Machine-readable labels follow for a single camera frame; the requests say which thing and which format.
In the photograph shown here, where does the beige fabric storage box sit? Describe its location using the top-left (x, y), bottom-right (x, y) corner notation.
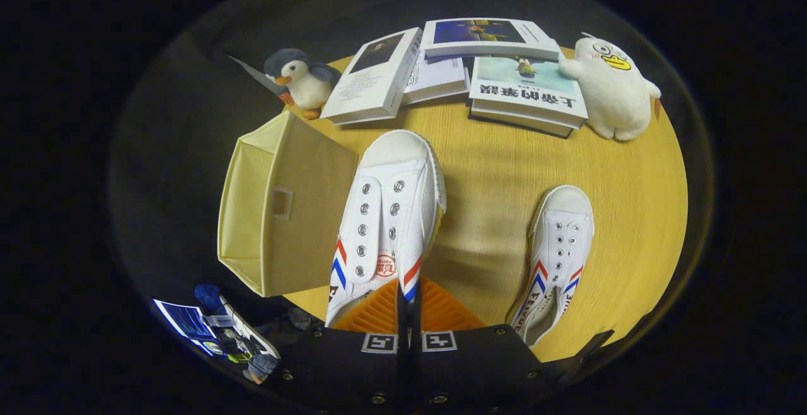
top-left (218, 110), bottom-right (360, 298)

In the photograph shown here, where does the pale teal cover book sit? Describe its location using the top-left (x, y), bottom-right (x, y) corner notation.
top-left (468, 56), bottom-right (589, 138)

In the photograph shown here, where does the small blue object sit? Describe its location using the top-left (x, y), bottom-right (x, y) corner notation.
top-left (194, 284), bottom-right (224, 315)

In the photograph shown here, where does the grey penguin plush toy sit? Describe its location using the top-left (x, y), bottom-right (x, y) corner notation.
top-left (264, 48), bottom-right (343, 120)

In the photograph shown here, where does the white duck plush toy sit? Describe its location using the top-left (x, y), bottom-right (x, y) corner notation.
top-left (558, 37), bottom-right (663, 142)

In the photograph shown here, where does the white canvas shoe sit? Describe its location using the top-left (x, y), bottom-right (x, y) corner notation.
top-left (509, 185), bottom-right (595, 348)
top-left (325, 129), bottom-right (448, 329)

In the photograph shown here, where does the computer screen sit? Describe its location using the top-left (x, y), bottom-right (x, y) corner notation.
top-left (153, 300), bottom-right (218, 358)

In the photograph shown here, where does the white portrait cover book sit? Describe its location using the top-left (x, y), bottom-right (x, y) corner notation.
top-left (320, 27), bottom-right (424, 127)

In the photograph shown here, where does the plain white book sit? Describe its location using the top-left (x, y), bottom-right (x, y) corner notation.
top-left (403, 49), bottom-right (472, 105)

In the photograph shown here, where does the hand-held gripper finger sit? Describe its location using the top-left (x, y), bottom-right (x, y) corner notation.
top-left (277, 278), bottom-right (410, 407)
top-left (410, 276), bottom-right (562, 407)

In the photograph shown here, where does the blue picture cover book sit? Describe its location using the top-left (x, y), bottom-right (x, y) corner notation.
top-left (421, 18), bottom-right (562, 62)

